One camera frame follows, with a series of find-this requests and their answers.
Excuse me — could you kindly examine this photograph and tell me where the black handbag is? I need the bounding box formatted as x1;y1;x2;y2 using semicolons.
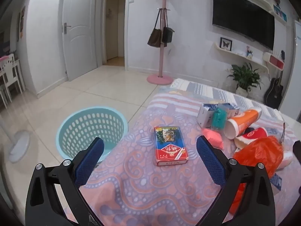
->
162;11;175;44

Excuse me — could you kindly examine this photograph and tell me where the pink snack packet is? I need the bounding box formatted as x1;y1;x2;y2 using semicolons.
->
202;128;224;150

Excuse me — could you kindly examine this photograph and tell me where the framed butterfly picture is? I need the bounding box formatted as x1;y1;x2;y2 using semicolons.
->
220;37;233;51

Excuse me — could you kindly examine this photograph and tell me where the black wall television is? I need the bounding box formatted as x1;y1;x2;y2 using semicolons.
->
212;0;275;51

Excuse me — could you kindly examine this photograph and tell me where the teal snack packet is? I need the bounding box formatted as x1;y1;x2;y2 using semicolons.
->
211;108;228;130

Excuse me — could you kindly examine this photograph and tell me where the pink coat rack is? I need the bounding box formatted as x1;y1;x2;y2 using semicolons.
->
147;0;174;86

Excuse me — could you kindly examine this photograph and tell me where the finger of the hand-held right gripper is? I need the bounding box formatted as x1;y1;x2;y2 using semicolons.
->
293;140;301;166

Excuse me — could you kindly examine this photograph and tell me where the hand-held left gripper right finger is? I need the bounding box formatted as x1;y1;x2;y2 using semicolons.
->
196;135;275;226

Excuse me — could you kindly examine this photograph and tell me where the white door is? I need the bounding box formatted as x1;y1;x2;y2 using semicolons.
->
62;0;98;82

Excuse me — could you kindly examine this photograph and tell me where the orange plastic bag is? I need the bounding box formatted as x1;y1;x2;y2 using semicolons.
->
229;136;284;215

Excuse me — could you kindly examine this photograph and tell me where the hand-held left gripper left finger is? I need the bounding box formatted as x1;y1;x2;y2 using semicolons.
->
25;137;104;226

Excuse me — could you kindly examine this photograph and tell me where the red white box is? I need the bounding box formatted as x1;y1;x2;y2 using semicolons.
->
263;52;285;70

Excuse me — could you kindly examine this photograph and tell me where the black acoustic guitar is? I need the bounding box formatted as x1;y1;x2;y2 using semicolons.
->
264;71;284;110

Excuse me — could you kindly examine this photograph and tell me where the brown handbag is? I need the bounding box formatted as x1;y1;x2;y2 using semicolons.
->
147;11;163;48

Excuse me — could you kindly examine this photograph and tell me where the hanging wall picture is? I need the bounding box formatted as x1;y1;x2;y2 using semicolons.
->
18;6;26;42

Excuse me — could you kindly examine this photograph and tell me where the light blue plastic basket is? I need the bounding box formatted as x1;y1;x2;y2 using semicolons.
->
56;107;129;164

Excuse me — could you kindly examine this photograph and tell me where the red blue playing card box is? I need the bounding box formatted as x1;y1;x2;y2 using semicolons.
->
154;126;189;167

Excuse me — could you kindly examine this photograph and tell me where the white curved wall shelf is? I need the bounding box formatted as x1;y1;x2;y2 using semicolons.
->
214;42;270;74

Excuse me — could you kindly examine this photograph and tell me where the patterned pink blue blanket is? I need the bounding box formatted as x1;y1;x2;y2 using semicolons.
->
63;78;298;226

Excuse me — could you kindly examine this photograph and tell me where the white wooden chair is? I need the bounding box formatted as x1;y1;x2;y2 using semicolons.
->
0;54;26;109

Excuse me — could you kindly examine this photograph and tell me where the small blue packet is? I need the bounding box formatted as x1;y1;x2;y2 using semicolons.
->
270;173;283;190

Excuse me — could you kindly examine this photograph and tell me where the white floor fan base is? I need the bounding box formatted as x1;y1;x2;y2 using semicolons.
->
8;131;32;163

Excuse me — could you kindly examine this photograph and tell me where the green potted plant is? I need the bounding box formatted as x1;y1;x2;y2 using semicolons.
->
226;63;264;97

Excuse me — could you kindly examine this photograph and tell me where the blue white carton box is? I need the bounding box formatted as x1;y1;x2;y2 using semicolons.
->
217;103;241;119

